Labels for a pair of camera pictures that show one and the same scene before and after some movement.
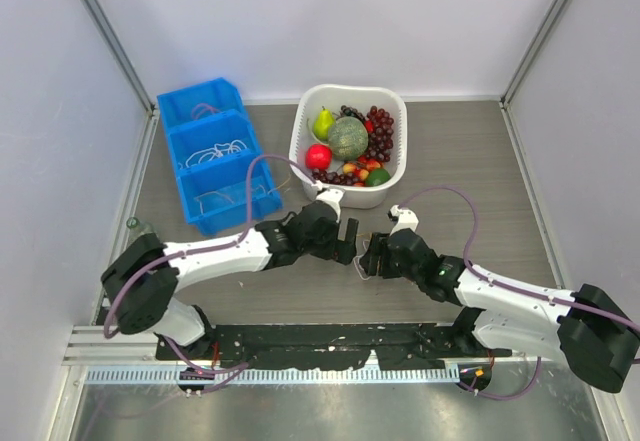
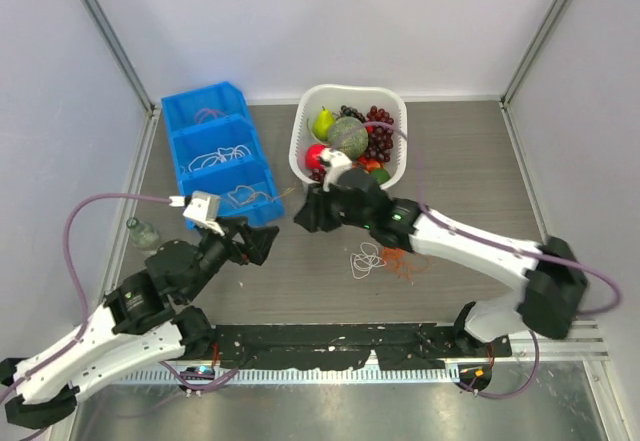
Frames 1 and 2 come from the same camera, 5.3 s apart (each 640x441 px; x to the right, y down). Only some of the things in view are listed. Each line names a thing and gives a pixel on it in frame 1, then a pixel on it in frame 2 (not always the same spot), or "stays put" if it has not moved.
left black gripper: x=342 y=250 to x=259 y=240
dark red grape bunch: x=379 y=140 stays put
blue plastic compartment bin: x=212 y=142 stays put
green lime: x=377 y=177 stays put
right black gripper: x=369 y=262 to x=314 y=216
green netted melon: x=348 y=138 stays put
